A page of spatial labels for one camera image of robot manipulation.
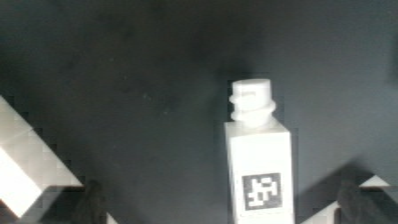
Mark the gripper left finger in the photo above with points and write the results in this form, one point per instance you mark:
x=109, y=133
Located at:
x=78, y=207

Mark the white leg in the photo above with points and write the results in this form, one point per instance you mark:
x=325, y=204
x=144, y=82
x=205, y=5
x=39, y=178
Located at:
x=258, y=141

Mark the white obstacle wall frame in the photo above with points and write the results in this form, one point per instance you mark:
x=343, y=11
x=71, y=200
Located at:
x=32, y=170

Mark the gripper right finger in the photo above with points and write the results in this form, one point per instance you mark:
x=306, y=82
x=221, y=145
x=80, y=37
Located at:
x=349, y=199

